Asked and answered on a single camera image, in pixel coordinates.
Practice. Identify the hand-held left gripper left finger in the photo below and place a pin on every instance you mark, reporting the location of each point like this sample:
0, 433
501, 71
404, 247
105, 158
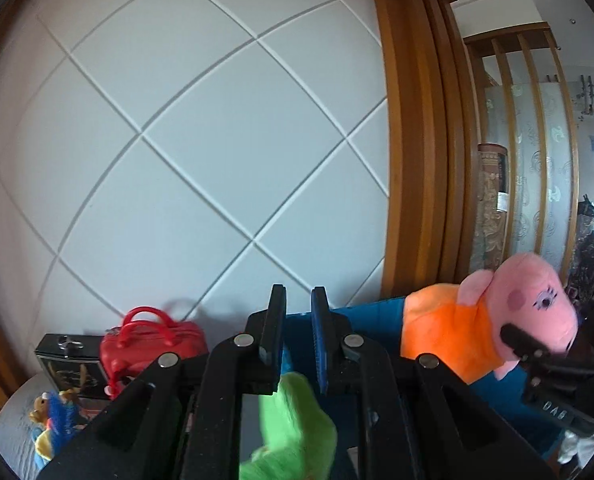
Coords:
276, 330

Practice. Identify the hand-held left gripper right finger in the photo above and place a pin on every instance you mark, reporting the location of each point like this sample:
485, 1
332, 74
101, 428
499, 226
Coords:
320, 345

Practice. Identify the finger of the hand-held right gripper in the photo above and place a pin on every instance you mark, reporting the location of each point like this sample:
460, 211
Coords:
524, 342

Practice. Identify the blue plastic storage bin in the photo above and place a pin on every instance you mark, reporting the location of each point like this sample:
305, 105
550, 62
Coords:
497, 410

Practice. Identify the orange dress pig plush toy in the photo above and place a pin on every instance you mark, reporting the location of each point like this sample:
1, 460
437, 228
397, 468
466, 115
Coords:
452, 330

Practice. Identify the green plush toy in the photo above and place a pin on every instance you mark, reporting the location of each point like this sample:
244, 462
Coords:
297, 420

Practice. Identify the grey cloth-covered desktop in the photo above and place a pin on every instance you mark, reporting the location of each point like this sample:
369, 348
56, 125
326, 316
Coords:
17, 420

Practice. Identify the dark hanging clothes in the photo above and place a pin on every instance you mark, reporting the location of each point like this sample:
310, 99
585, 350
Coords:
584, 250

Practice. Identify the red toy suitcase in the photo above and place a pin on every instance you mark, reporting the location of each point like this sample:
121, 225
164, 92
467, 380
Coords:
147, 350

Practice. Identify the rolled patterned carpet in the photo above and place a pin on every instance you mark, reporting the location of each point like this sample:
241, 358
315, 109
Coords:
489, 210

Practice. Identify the wooden slat partition screen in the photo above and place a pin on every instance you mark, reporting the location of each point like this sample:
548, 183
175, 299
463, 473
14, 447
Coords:
514, 160

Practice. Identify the black gift box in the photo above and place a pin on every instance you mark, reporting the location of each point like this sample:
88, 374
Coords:
67, 365

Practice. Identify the yellow and blue plush toy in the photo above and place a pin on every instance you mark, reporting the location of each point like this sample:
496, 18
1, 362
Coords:
57, 425

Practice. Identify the wooden wall panel frame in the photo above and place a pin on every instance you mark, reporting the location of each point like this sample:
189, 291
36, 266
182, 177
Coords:
412, 160

